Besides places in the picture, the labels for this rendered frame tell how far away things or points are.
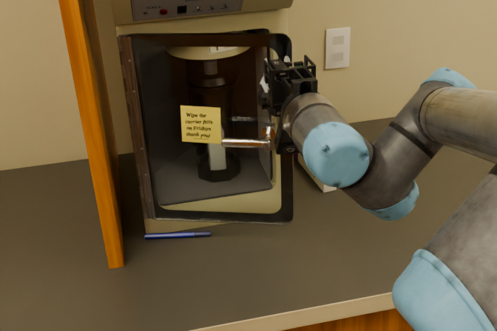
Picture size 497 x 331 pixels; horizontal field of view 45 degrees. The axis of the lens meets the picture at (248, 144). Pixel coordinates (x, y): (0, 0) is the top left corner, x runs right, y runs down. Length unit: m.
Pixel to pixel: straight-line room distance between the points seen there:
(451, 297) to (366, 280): 0.75
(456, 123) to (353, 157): 0.14
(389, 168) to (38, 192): 0.97
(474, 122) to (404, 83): 1.19
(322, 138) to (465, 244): 0.34
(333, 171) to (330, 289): 0.44
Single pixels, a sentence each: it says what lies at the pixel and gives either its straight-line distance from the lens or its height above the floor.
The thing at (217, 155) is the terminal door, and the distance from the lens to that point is 1.16.
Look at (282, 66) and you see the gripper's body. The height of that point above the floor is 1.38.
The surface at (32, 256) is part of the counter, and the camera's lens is 1.34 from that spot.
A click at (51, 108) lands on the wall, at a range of 1.65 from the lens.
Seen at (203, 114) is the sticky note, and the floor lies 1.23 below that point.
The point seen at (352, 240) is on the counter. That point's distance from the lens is 1.28.
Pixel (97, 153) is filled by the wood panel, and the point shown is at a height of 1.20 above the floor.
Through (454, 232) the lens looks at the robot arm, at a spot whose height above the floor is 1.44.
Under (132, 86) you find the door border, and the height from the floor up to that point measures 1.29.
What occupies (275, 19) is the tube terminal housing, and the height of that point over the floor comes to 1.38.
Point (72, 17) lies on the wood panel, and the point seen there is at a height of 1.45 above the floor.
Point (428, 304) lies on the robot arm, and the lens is 0.45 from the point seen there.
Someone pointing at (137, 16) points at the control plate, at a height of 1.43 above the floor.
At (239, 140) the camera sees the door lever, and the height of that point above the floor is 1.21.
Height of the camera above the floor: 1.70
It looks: 28 degrees down
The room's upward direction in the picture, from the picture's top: 3 degrees counter-clockwise
